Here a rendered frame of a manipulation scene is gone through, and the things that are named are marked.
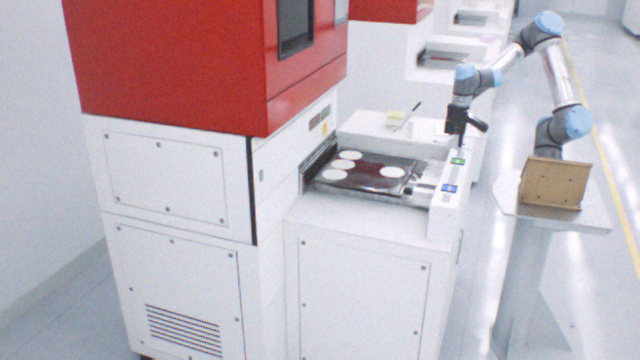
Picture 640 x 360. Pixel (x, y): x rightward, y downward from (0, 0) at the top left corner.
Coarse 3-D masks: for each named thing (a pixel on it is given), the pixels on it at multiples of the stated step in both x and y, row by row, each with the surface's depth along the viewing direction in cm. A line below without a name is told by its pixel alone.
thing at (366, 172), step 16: (336, 160) 224; (352, 160) 223; (368, 160) 224; (384, 160) 224; (400, 160) 224; (320, 176) 208; (352, 176) 209; (368, 176) 209; (384, 176) 209; (400, 176) 209
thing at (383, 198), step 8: (320, 184) 213; (328, 184) 213; (336, 192) 211; (344, 192) 210; (352, 192) 209; (360, 192) 207; (368, 192) 207; (376, 192) 207; (376, 200) 206; (384, 200) 205; (392, 200) 204; (400, 200) 202; (408, 200) 201; (416, 208) 201; (424, 208) 200
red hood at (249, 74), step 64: (64, 0) 163; (128, 0) 154; (192, 0) 147; (256, 0) 140; (320, 0) 180; (128, 64) 164; (192, 64) 155; (256, 64) 148; (320, 64) 191; (256, 128) 157
